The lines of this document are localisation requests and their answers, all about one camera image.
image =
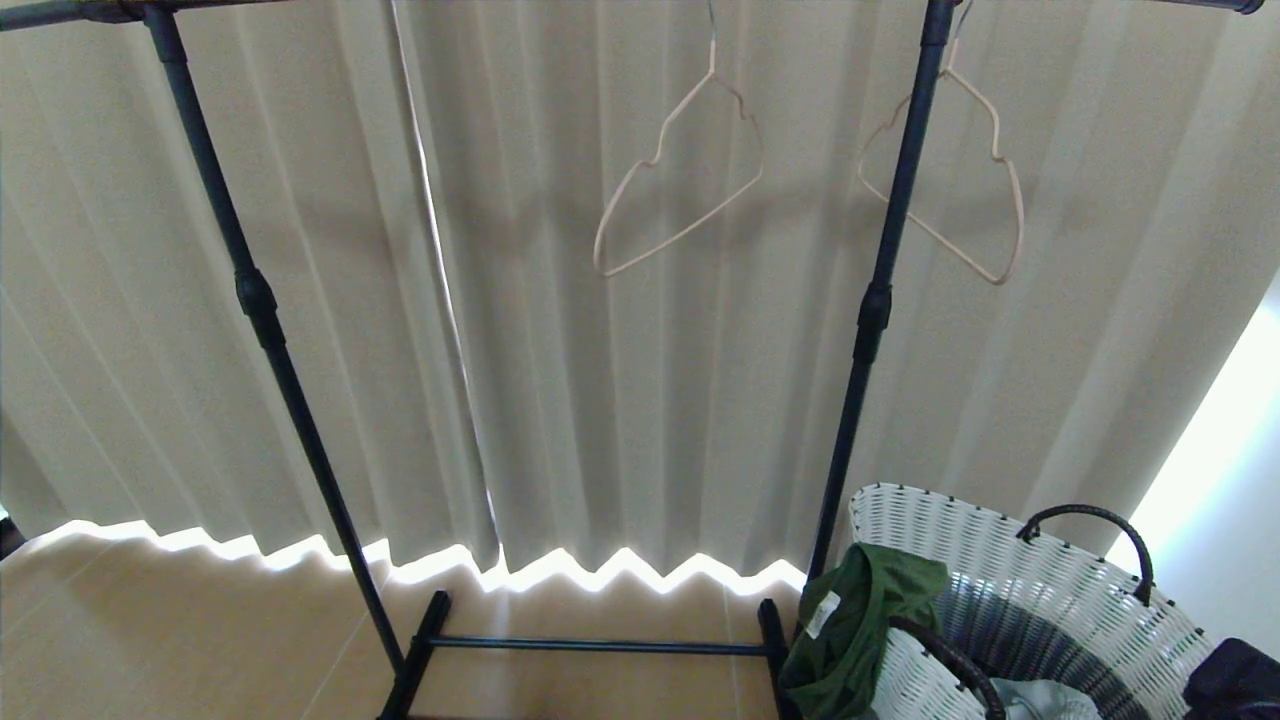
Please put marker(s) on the pink clothes hanger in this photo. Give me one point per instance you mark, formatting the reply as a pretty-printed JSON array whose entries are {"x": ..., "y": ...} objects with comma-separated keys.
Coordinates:
[
  {"x": 713, "y": 60},
  {"x": 1002, "y": 282}
]

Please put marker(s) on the pale grey shorts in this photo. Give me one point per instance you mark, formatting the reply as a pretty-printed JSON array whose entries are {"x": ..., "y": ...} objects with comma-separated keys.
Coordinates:
[{"x": 1040, "y": 700}]

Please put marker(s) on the black clothes rack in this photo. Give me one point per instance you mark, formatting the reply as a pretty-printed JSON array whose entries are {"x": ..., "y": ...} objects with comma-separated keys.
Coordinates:
[{"x": 258, "y": 300}]

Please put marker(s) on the white laundry basket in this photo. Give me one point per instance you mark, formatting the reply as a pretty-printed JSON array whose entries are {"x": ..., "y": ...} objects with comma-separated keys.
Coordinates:
[{"x": 1000, "y": 560}]

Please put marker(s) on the green garment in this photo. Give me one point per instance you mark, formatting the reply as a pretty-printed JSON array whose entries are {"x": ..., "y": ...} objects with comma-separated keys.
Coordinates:
[{"x": 870, "y": 600}]

